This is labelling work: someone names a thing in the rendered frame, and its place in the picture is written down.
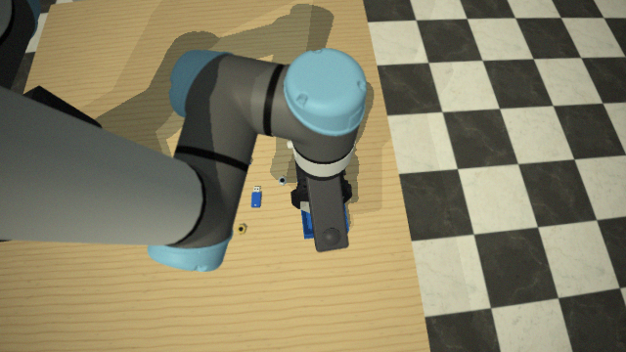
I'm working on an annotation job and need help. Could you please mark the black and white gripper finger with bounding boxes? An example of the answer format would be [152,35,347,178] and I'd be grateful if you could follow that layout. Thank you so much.
[291,189,310,213]
[343,184,352,203]

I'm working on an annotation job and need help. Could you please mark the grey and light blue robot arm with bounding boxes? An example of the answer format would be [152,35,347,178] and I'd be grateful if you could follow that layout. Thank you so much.
[0,0,367,272]

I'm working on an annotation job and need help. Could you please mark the blue usb stick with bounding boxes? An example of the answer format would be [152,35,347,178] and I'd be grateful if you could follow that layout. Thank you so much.
[251,187,261,207]

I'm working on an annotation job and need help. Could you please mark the blue bin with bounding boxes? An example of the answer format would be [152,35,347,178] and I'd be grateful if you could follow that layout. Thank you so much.
[301,203,349,238]

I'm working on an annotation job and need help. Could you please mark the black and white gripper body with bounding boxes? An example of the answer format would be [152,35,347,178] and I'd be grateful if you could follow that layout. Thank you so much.
[295,162,349,201]

